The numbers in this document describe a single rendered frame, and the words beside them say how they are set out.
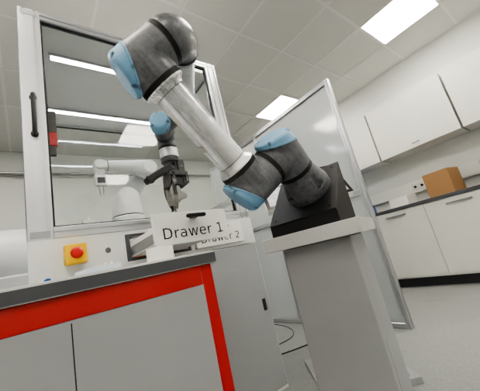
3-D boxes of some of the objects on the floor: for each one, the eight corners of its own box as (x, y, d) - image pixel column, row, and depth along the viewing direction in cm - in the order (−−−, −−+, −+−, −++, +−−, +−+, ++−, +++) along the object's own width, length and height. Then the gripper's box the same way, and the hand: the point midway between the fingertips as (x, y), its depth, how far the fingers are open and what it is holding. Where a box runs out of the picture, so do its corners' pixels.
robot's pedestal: (468, 485, 74) (375, 216, 91) (497, 621, 49) (361, 214, 66) (356, 465, 89) (294, 237, 106) (333, 562, 64) (257, 242, 81)
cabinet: (295, 398, 137) (257, 241, 155) (43, 588, 73) (29, 284, 91) (204, 367, 209) (186, 262, 227) (37, 449, 145) (30, 295, 163)
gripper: (186, 154, 111) (196, 205, 106) (175, 165, 119) (184, 212, 114) (166, 153, 106) (175, 206, 101) (157, 164, 114) (164, 214, 109)
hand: (173, 206), depth 106 cm, fingers open, 3 cm apart
